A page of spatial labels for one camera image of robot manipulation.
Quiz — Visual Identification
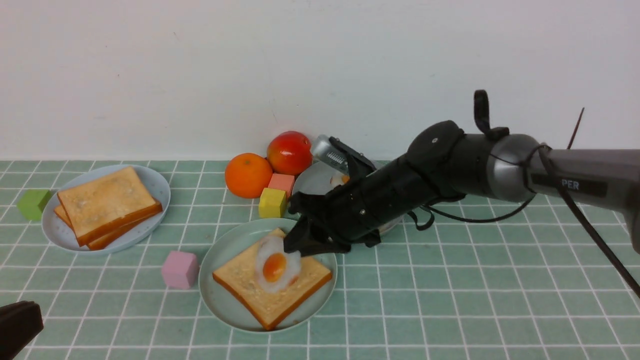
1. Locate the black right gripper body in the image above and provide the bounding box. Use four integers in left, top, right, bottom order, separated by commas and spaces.
291, 155, 441, 246

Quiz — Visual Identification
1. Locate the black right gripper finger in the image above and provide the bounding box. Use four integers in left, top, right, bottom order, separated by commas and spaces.
283, 215, 351, 257

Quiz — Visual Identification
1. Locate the fried egg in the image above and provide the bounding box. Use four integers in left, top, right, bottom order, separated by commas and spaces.
330, 172, 350, 188
254, 235, 302, 293

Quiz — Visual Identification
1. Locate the toast slice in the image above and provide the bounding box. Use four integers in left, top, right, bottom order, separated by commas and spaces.
57, 165, 162, 247
212, 228, 338, 332
54, 205, 149, 251

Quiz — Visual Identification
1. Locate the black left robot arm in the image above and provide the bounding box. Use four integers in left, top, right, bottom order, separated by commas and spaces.
0, 300, 44, 360

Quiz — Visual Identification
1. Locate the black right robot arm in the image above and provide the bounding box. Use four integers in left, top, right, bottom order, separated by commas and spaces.
284, 120, 640, 256

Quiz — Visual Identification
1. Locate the yellow cube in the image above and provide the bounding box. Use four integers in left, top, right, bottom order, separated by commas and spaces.
258, 187, 287, 219

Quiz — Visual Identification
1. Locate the grey egg plate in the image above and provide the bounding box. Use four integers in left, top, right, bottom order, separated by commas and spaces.
293, 162, 378, 235

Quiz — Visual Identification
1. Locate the salmon pink cube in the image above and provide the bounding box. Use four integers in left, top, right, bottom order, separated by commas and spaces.
268, 173, 296, 199

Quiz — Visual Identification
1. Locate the green plate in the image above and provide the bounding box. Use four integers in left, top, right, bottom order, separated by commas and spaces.
198, 218, 338, 333

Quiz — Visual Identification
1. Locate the orange fruit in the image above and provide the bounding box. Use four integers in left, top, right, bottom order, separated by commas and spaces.
224, 153, 274, 199

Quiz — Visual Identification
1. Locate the red tomato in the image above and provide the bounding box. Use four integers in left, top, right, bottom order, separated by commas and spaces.
266, 131, 313, 176

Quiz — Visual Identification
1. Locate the light blue bread plate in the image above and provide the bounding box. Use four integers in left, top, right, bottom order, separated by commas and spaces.
41, 165, 171, 256

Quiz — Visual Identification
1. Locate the green cube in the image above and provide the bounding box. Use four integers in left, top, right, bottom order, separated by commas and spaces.
16, 189, 53, 222

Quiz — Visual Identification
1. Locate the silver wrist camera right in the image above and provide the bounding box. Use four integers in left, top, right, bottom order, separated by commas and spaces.
310, 134, 378, 175

